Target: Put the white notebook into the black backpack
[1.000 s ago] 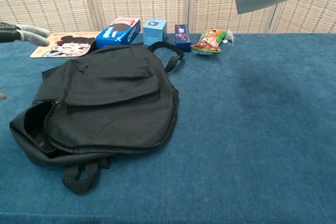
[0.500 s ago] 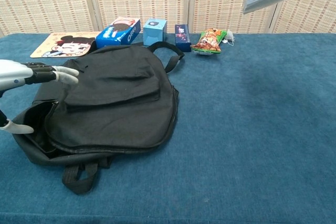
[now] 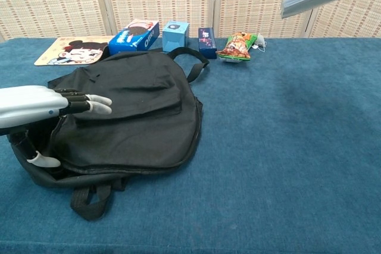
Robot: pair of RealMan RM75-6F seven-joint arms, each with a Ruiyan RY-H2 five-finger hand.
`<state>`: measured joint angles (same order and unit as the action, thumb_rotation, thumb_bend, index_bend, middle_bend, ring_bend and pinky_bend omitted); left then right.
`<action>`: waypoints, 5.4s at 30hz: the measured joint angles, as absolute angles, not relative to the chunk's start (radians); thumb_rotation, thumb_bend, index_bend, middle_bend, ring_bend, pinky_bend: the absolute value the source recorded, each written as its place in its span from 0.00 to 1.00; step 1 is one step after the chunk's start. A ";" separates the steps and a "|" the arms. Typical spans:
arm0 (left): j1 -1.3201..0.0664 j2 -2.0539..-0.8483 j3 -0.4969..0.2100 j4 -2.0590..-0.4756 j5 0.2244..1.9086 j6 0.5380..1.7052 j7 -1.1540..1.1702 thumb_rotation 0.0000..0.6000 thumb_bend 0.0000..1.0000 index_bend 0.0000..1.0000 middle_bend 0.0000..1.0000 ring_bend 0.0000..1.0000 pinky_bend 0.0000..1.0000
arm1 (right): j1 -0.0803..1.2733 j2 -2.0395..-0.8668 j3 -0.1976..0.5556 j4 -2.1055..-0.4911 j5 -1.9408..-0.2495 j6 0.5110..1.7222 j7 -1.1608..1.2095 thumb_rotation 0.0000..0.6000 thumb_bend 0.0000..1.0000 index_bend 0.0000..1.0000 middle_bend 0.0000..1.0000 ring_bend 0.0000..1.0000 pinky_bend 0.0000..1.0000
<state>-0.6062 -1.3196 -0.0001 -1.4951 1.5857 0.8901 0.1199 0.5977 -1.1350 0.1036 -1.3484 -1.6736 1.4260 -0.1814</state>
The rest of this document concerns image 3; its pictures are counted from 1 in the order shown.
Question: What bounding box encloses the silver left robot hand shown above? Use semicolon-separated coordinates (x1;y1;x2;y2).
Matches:
0;85;113;168

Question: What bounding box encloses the black fabric backpack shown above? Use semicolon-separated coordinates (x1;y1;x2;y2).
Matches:
10;47;211;222

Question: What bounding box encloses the cartoon girl mouse pad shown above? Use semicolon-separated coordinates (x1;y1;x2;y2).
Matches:
33;35;116;67

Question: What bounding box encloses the blue Oreo cookie box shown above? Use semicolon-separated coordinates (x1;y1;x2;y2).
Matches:
108;18;160;56

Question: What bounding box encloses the small grey pouch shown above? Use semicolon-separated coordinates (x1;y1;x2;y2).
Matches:
252;33;268;52

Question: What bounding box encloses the green orange snack bag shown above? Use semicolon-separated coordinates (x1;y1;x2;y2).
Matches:
216;32;258;64

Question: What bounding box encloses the light blue small box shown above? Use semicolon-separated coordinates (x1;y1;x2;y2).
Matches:
162;20;191;53

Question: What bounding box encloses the dark blue slim box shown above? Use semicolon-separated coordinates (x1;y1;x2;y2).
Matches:
198;27;218;59

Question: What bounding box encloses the blue table cloth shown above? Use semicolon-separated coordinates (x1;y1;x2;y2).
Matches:
0;37;381;254

